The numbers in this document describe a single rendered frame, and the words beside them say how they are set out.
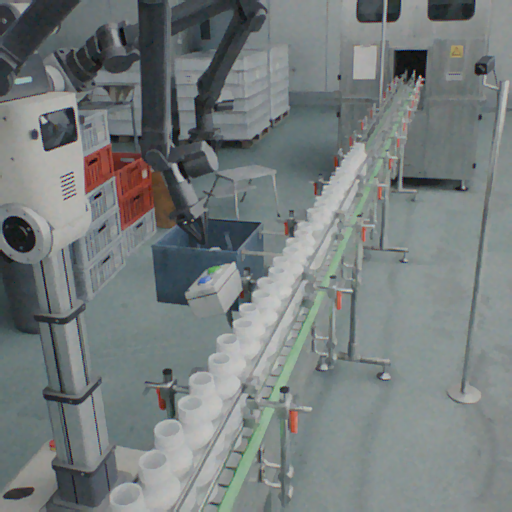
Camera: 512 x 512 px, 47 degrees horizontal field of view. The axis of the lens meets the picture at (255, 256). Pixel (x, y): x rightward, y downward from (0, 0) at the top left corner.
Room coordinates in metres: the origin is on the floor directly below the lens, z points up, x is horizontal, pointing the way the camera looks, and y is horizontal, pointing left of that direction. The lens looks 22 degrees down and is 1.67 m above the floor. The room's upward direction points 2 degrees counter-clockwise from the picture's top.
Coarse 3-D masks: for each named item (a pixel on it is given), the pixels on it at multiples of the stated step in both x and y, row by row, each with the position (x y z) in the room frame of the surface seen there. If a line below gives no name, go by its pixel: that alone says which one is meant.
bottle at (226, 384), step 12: (216, 360) 0.81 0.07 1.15; (228, 360) 0.81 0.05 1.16; (216, 372) 0.78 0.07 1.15; (228, 372) 0.79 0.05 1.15; (216, 384) 0.78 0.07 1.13; (228, 384) 0.78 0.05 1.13; (228, 396) 0.77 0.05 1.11; (240, 408) 0.79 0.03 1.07; (228, 420) 0.77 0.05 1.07; (240, 420) 0.79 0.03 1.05; (228, 432) 0.77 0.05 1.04; (228, 444) 0.77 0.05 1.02
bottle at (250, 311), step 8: (248, 304) 0.99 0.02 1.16; (256, 304) 0.98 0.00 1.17; (240, 312) 0.96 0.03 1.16; (248, 312) 0.95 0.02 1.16; (256, 312) 0.96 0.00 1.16; (256, 320) 0.96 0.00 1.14; (256, 328) 0.96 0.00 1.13; (264, 328) 0.97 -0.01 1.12; (256, 336) 0.95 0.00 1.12; (264, 336) 0.96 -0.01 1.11; (264, 352) 0.96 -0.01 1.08; (264, 360) 0.96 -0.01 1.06; (264, 368) 0.96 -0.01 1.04
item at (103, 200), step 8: (104, 184) 3.76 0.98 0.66; (112, 184) 3.90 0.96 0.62; (96, 192) 3.65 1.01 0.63; (104, 192) 3.77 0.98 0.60; (112, 192) 3.88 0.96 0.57; (88, 200) 3.53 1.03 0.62; (96, 200) 3.63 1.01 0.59; (104, 200) 3.75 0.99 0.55; (112, 200) 3.87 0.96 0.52; (96, 208) 3.63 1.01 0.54; (104, 208) 3.73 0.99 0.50; (112, 208) 3.84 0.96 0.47; (96, 216) 3.61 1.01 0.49; (104, 216) 3.71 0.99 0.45
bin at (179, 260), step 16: (176, 224) 2.08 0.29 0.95; (208, 224) 2.14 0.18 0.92; (224, 224) 2.12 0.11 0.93; (240, 224) 2.10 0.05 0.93; (256, 224) 2.08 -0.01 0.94; (160, 240) 1.93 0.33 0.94; (176, 240) 2.06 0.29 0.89; (192, 240) 2.16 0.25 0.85; (208, 240) 2.14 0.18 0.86; (224, 240) 2.12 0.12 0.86; (240, 240) 2.10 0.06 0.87; (256, 240) 1.99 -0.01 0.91; (160, 256) 1.87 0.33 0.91; (176, 256) 1.85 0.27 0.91; (192, 256) 1.83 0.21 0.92; (208, 256) 1.81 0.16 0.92; (224, 256) 1.80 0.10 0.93; (240, 256) 1.81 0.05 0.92; (256, 256) 1.99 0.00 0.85; (272, 256) 1.79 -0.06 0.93; (160, 272) 1.87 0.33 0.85; (176, 272) 1.85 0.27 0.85; (192, 272) 1.83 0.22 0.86; (240, 272) 1.81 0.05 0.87; (256, 272) 1.98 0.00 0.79; (160, 288) 1.87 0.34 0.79; (176, 288) 1.85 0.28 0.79; (240, 304) 1.80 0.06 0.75
